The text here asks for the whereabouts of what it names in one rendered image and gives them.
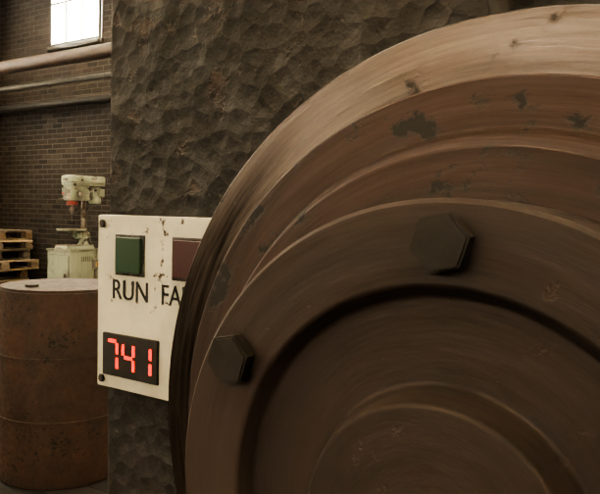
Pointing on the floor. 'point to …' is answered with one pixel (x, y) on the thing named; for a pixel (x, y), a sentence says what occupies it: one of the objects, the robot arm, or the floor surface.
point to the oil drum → (50, 385)
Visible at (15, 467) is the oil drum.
